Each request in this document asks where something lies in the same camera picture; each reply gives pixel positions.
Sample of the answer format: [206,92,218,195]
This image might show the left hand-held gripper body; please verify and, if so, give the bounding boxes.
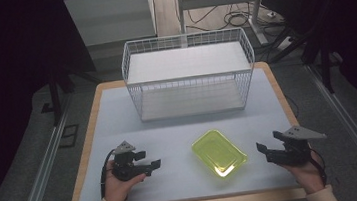
[108,138,150,184]

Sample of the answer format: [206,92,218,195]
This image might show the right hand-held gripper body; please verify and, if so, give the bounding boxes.
[263,122,331,170]

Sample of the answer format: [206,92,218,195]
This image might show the yellow-green plastic tray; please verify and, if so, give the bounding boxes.
[189,126,251,181]

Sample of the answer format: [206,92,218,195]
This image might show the white wire basket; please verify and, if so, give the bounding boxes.
[118,25,262,125]

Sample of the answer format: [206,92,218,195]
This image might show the person's left hand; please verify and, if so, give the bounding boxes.
[100,165,150,201]

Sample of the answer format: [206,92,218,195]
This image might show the person's right hand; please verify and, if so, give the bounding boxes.
[278,150,328,198]

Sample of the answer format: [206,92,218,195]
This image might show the pale grey table mat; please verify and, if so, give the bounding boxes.
[63,65,303,201]

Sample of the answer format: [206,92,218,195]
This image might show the black floor plate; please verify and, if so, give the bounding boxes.
[56,123,82,149]

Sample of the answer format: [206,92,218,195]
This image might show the black stand legs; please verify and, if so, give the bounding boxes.
[45,65,80,128]
[298,35,339,97]

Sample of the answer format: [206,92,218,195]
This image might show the white power strip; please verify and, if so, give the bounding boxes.
[275,35,297,52]

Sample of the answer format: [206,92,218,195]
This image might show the dark curtain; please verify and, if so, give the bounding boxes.
[260,0,357,139]
[0,0,111,201]

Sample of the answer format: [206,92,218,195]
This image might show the white cabinet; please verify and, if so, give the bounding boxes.
[62,0,158,50]

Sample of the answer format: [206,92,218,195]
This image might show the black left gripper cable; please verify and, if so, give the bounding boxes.
[96,148,121,201]

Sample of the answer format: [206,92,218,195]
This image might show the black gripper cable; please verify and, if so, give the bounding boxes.
[96,148,121,201]
[307,145,329,189]

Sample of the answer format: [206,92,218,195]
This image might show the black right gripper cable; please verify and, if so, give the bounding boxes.
[307,145,329,189]

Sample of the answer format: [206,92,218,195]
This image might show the black floor cables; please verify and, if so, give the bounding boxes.
[186,0,289,48]

